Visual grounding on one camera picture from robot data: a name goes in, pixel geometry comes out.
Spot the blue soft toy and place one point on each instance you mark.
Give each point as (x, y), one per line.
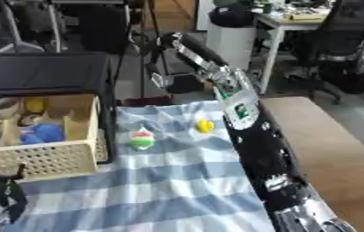
(45, 133)

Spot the beige cup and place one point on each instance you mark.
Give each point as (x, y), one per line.
(6, 108)

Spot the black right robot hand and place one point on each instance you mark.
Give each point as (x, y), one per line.
(203, 50)

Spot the black tripod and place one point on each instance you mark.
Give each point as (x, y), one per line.
(152, 45)

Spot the black bag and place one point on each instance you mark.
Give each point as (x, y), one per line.
(231, 16)

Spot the black office chair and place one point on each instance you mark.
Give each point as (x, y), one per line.
(343, 39)

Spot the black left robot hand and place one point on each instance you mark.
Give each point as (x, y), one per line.
(3, 190)

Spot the white desk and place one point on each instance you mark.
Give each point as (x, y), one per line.
(275, 33)

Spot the pale drawer with pierced front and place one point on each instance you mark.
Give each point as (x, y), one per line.
(42, 157)

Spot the dark red chair back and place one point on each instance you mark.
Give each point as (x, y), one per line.
(147, 101)

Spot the green red white toy fruit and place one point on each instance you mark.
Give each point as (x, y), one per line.
(142, 140)

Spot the silver and black right robot arm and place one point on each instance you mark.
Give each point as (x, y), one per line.
(262, 145)

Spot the black cabinet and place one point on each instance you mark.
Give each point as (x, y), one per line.
(42, 72)

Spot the yellow toy duck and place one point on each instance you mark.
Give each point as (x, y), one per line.
(206, 125)

